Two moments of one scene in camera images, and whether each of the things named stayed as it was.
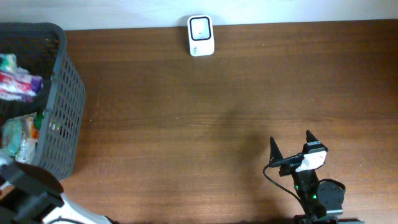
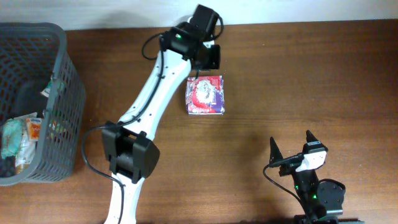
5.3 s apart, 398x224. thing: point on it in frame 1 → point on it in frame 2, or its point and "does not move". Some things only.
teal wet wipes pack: x=12 y=135 does not move
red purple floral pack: x=16 y=83 → x=204 y=94
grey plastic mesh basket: x=42 y=49 does not move
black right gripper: x=275 y=154 does not move
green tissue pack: x=9 y=62 → x=46 y=91
